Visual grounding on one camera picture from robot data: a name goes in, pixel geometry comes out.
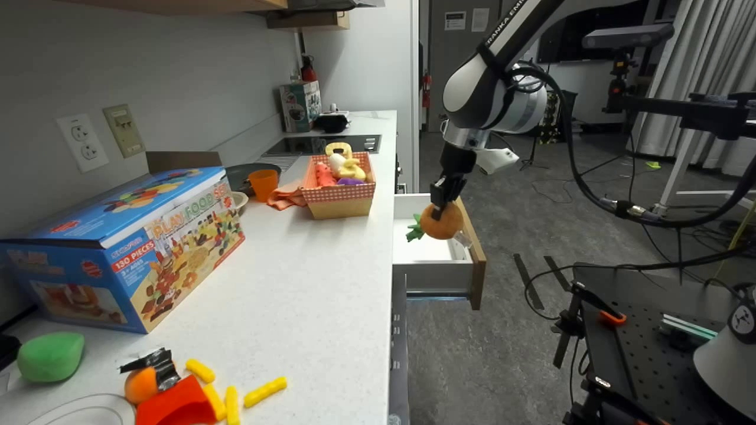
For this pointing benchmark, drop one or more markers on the black stereo camera on stand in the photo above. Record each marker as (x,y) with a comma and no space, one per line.
(628,36)

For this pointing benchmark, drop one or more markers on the yellow toy banana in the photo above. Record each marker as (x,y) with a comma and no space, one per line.
(344,161)

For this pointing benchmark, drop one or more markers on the colourful toy food box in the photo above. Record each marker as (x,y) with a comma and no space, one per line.
(129,258)

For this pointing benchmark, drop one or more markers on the orange stuffed pineapple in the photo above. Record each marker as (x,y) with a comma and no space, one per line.
(435,223)

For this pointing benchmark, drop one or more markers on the red checkered wicker basket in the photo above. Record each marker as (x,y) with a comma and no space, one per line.
(341,198)

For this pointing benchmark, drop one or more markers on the red fries toy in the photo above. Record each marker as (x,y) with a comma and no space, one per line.
(165,394)

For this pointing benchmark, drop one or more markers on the wooden front white drawer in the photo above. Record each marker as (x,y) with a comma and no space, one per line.
(439,266)

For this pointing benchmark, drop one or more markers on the black optical breadboard table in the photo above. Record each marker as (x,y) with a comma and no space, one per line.
(685,356)

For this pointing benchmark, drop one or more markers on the black clamp with orange handle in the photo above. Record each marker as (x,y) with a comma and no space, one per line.
(584,308)

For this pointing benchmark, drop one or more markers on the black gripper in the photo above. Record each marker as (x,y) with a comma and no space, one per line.
(457,164)

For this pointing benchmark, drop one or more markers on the black induction cooktop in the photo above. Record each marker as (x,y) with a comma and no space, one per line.
(318,144)

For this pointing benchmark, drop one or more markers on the white wall outlet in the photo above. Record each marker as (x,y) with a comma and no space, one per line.
(84,141)

